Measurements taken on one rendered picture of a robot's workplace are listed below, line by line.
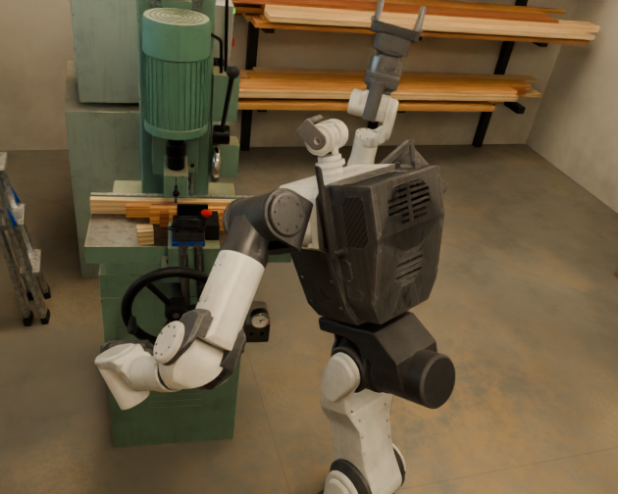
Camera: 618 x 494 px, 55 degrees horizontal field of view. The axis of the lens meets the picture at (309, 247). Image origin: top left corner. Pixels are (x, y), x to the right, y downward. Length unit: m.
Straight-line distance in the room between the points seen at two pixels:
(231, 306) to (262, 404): 1.51
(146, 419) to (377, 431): 1.03
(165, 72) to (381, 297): 0.83
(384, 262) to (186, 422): 1.36
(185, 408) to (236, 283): 1.24
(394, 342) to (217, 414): 1.15
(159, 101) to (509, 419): 1.94
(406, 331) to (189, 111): 0.83
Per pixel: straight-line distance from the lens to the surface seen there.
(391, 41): 1.54
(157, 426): 2.32
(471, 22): 4.26
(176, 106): 1.65
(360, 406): 1.44
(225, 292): 1.05
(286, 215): 1.07
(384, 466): 1.55
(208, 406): 2.24
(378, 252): 1.10
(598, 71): 5.06
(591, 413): 3.01
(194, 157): 1.90
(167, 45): 1.60
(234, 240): 1.08
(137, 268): 1.82
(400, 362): 1.24
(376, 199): 1.08
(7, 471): 2.42
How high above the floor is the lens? 1.91
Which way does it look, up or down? 34 degrees down
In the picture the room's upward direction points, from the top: 9 degrees clockwise
